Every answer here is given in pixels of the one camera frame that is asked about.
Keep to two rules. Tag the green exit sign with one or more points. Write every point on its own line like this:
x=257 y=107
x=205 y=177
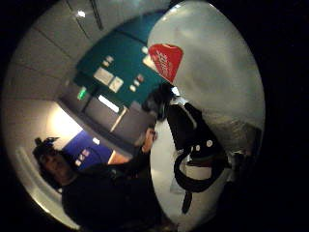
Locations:
x=82 y=93

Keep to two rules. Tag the person in black clothing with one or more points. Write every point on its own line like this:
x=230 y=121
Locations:
x=96 y=196

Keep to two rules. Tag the round ceiling lamp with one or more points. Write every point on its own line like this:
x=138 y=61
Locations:
x=81 y=14

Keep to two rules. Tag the square white poster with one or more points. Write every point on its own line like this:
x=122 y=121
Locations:
x=116 y=84

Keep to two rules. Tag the white packet with red label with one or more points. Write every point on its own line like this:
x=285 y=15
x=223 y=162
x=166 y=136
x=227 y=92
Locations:
x=212 y=64

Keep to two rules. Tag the large white poster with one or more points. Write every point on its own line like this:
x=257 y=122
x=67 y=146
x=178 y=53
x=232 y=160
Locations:
x=103 y=76

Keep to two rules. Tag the green wall board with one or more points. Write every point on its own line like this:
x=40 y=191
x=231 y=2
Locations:
x=124 y=61

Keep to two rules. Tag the blue wall board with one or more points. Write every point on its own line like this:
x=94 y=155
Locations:
x=84 y=150

